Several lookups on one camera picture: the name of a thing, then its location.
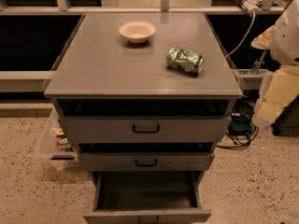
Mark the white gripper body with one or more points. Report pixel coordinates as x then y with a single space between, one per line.
286 41

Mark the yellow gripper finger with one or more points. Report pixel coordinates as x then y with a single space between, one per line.
263 40
278 90

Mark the green crushed can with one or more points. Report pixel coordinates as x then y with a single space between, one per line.
184 60

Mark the grey drawer cabinet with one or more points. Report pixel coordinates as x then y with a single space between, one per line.
102 73

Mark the bottom grey drawer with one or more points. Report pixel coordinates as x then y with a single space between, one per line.
147 198

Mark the grey drawer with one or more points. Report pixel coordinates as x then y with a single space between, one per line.
144 128
138 157
147 198

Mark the middle grey drawer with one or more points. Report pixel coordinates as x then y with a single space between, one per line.
138 157

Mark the top grey drawer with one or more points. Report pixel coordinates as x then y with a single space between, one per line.
144 128

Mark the metal diagonal rod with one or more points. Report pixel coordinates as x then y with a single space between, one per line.
255 68

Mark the dark cabinet at right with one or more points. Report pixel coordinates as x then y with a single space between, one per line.
288 120

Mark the white power strip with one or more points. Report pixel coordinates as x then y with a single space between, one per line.
249 6

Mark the blue box on floor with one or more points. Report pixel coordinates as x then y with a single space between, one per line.
240 125

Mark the white bowl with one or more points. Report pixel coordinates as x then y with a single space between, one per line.
137 32

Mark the snack packet in bin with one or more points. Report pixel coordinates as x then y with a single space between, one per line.
62 142

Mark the clear plastic storage bin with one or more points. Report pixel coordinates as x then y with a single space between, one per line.
47 150

